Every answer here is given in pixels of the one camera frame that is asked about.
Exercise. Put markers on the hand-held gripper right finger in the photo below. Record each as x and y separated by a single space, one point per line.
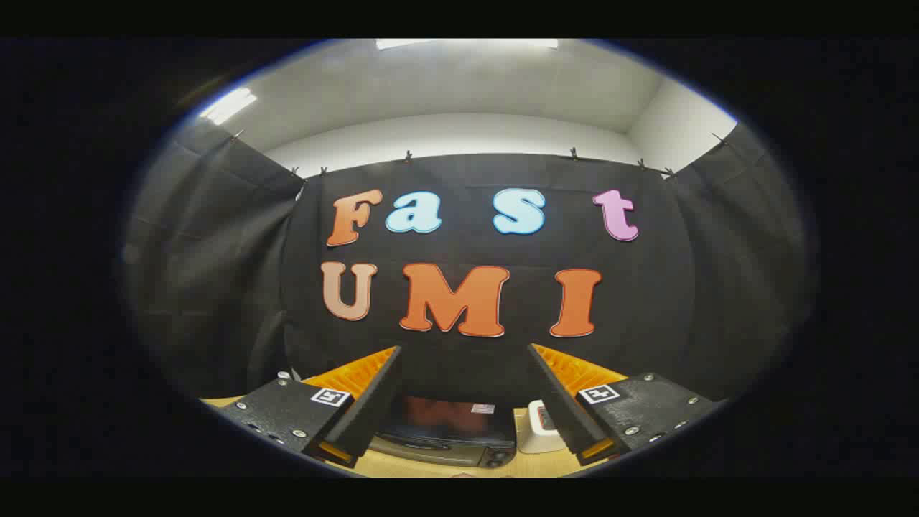
560 402

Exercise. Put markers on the long ceiling light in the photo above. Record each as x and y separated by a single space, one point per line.
228 105

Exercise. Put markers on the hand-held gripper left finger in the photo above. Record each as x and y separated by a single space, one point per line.
373 402

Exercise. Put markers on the white pop-up toaster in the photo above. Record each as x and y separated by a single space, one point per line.
535 438

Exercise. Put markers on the black toaster oven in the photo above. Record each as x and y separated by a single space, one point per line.
445 434

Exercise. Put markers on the dark grey side curtain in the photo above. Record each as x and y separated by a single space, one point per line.
208 273
747 273

